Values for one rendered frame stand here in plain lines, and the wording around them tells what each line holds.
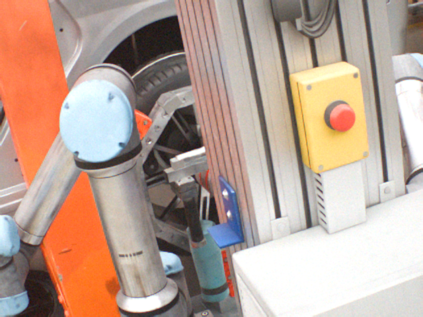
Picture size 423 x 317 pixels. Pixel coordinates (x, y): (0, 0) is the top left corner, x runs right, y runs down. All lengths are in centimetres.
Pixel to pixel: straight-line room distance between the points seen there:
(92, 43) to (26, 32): 60
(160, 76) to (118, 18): 24
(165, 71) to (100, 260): 65
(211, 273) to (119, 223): 106
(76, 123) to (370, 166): 45
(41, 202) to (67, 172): 8
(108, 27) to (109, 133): 119
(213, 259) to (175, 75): 56
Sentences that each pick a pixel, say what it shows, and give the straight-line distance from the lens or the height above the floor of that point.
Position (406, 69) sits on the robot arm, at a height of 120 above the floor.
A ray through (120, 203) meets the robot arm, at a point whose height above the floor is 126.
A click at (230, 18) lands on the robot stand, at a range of 95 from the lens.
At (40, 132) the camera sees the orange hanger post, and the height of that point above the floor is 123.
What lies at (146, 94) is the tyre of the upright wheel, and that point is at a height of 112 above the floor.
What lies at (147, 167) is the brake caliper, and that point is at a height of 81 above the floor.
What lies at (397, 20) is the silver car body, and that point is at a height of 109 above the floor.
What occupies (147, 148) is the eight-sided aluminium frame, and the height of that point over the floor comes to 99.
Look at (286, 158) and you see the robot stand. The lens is 103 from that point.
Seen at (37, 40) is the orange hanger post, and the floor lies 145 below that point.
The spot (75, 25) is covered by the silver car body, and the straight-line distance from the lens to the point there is 230.
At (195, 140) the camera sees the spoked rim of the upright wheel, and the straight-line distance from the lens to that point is 234.
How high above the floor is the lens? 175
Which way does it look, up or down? 22 degrees down
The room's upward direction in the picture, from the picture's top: 12 degrees counter-clockwise
